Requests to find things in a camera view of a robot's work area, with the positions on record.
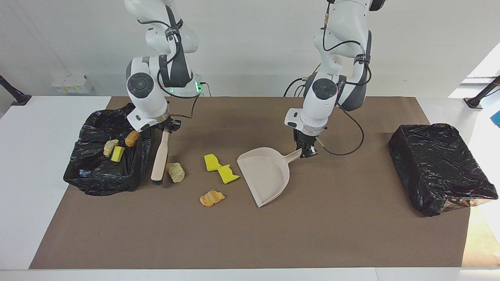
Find pale pink hand brush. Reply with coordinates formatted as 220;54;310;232
150;130;171;185

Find brown bread roll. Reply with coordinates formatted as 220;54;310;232
125;130;141;148

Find pale pink plastic dustpan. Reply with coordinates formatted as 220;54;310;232
236;147;304;208

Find pale yellow bread chunk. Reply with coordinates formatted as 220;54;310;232
103;139;119;158

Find open black bag lined bin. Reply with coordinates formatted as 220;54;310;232
63;103;155;196

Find pale yellow rock chunk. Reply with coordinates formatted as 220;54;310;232
165;162;186;183

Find orange striped bread piece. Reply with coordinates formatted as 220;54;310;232
200;190;226;207

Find large brown table mat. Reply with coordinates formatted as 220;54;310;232
29;96;471;270

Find black bag covered box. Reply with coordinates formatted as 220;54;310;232
388;123;499;217

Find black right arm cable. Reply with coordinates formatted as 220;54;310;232
137;16;202;119

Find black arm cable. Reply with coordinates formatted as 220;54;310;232
137;16;202;119
317;0;372;157

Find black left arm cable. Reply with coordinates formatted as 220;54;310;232
317;0;372;157

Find black left base cable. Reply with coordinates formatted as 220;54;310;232
284;76;313;97

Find white wall socket boxes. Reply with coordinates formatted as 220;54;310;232
51;74;95;94

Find black camera stand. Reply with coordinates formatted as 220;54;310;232
0;75;32;106
464;76;500;109

